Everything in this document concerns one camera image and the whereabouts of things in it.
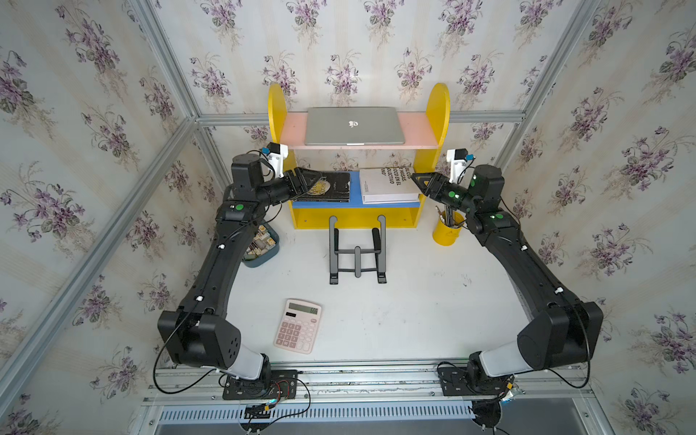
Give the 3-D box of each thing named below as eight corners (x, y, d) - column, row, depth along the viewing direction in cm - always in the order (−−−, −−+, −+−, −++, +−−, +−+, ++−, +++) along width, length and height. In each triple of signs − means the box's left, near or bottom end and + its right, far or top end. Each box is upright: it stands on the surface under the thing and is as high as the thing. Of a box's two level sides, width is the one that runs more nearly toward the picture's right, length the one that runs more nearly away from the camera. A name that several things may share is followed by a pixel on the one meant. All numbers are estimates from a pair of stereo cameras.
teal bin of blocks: (245, 267, 99) (242, 262, 96) (256, 226, 111) (254, 220, 108) (275, 267, 99) (273, 262, 96) (283, 226, 111) (281, 220, 108)
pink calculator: (273, 348, 81) (271, 345, 79) (287, 301, 91) (285, 298, 88) (312, 354, 80) (311, 351, 78) (322, 306, 90) (321, 303, 87)
